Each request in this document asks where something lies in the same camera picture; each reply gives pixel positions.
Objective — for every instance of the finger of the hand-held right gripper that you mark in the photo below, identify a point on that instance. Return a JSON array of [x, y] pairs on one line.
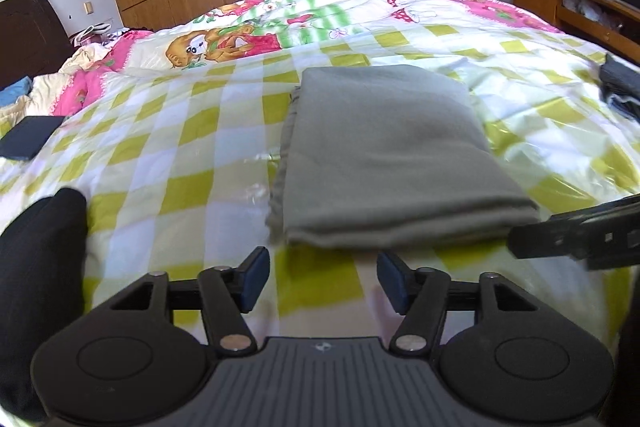
[[575, 237]]

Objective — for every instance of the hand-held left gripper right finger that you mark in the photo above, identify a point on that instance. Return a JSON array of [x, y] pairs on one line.
[[392, 282]]

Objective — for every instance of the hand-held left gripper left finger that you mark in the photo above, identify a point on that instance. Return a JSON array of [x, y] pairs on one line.
[[256, 279]]

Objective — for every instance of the folded dark grey pants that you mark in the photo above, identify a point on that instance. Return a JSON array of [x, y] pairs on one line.
[[622, 82]]

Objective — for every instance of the checked cartoon print quilt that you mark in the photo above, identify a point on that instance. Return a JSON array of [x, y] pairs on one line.
[[175, 157]]

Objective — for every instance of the black folded cloth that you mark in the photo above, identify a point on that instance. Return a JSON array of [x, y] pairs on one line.
[[40, 282]]

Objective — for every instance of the pink and cream blanket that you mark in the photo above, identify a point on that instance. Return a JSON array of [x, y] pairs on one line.
[[85, 77]]

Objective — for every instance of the dark blue notebook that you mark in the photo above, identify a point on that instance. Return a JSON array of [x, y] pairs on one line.
[[30, 137]]

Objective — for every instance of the blue pillow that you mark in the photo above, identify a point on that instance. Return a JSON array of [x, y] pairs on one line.
[[15, 94]]

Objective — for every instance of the dark wooden headboard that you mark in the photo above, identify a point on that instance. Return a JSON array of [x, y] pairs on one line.
[[30, 37]]

